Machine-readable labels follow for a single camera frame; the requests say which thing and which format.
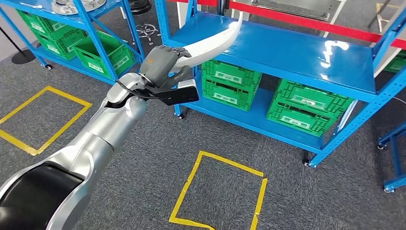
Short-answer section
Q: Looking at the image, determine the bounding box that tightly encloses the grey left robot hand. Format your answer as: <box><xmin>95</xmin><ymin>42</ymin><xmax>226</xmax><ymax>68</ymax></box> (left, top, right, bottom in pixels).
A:
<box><xmin>139</xmin><ymin>45</ymin><xmax>192</xmax><ymax>89</ymax></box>

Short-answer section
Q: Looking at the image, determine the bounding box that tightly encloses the white curved plastic part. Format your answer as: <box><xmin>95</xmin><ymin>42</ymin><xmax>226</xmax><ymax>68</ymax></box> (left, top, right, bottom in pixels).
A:
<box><xmin>172</xmin><ymin>12</ymin><xmax>243</xmax><ymax>69</ymax></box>

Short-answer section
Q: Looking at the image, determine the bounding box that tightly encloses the chrome metal part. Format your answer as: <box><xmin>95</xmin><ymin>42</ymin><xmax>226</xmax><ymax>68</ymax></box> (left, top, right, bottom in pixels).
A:
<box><xmin>50</xmin><ymin>0</ymin><xmax>107</xmax><ymax>15</ymax></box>

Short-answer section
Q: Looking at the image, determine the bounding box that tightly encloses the chrome star stool base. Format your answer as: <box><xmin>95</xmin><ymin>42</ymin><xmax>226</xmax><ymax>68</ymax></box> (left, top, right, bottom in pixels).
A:
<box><xmin>136</xmin><ymin>23</ymin><xmax>161</xmax><ymax>46</ymax></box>

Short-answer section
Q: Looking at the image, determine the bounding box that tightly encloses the black round stool seat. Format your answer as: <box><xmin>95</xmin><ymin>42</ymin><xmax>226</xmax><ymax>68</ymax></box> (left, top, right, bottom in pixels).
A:
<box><xmin>128</xmin><ymin>0</ymin><xmax>152</xmax><ymax>15</ymax></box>

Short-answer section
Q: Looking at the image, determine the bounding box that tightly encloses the red barrier belt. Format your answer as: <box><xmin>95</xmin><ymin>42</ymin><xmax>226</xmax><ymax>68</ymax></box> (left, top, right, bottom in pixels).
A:
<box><xmin>228</xmin><ymin>0</ymin><xmax>406</xmax><ymax>50</ymax></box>
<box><xmin>166</xmin><ymin>0</ymin><xmax>220</xmax><ymax>6</ymax></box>

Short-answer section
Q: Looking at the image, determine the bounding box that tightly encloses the black stanchion with round base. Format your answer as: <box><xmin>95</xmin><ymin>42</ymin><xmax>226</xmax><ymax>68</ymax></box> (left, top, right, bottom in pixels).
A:
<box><xmin>0</xmin><ymin>26</ymin><xmax>36</xmax><ymax>65</ymax></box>

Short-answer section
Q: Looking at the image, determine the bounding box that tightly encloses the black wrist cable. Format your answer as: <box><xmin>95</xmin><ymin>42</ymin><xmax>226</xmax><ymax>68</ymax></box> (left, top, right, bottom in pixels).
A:
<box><xmin>115</xmin><ymin>79</ymin><xmax>159</xmax><ymax>100</ymax></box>

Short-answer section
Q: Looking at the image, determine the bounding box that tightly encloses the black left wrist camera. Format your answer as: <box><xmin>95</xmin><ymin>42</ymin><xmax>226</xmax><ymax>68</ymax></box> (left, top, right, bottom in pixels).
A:
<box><xmin>149</xmin><ymin>79</ymin><xmax>200</xmax><ymax>106</ymax></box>

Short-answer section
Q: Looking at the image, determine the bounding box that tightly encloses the chrome tube frame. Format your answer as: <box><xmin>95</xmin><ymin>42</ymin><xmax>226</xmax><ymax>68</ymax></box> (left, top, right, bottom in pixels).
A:
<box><xmin>250</xmin><ymin>0</ymin><xmax>330</xmax><ymax>22</ymax></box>

